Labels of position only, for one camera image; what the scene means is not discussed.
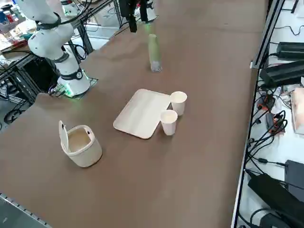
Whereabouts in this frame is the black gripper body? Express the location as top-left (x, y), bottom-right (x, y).
top-left (119, 0), bottom-right (141, 17)

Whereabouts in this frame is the white disposable paper cup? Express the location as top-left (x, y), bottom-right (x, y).
top-left (160, 109), bottom-right (178, 136)
top-left (170, 91), bottom-right (188, 116)

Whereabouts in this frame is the green translucent bottle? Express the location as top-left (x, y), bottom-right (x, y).
top-left (147, 33), bottom-right (163, 73)

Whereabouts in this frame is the white background machine base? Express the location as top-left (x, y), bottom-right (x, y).
top-left (62, 0), bottom-right (79, 17)

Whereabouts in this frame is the black box under table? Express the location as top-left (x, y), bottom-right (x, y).
top-left (22, 57), bottom-right (60, 95)

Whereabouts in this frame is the cream trash bin with lid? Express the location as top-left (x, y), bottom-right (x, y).
top-left (58, 120), bottom-right (103, 168)

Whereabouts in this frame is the ribbed dark power brick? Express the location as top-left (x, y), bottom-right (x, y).
top-left (259, 60), bottom-right (304, 87)

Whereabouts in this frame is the black power brick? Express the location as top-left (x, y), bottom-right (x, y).
top-left (276, 42), bottom-right (304, 60)

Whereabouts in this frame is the orange black connector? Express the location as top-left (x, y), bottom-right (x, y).
top-left (258, 93), bottom-right (276, 111)

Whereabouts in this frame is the black orange adapter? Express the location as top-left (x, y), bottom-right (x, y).
top-left (265, 111), bottom-right (288, 134)

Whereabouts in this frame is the pale pink tissue box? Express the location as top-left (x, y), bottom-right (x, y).
top-left (291, 87), bottom-right (304, 135)

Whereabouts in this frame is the dark grey flat box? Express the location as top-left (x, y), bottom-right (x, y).
top-left (284, 159), bottom-right (304, 196)

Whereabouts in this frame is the black bag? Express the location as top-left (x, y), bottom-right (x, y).
top-left (247, 172), bottom-right (304, 228)

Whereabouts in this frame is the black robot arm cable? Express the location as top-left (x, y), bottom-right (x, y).
top-left (35, 0), bottom-right (112, 30)

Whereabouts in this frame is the metal table end rail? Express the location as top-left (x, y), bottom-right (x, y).
top-left (0, 192), bottom-right (52, 228)

